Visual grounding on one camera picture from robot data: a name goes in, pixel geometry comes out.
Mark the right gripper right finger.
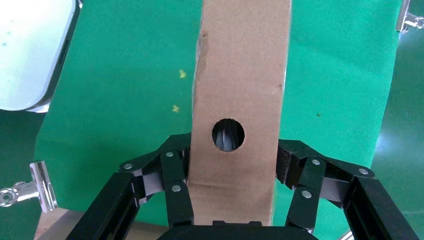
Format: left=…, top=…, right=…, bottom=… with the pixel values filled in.
left=275, top=138, right=421, bottom=240

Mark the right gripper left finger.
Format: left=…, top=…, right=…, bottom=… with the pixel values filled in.
left=66, top=132, right=195, bottom=240

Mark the long cardboard box with hole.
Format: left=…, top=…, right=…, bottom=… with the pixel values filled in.
left=186, top=0, right=293, bottom=228

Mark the silver binder clip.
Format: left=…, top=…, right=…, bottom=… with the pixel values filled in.
left=0, top=160, right=58, bottom=214
left=395, top=0, right=424, bottom=35

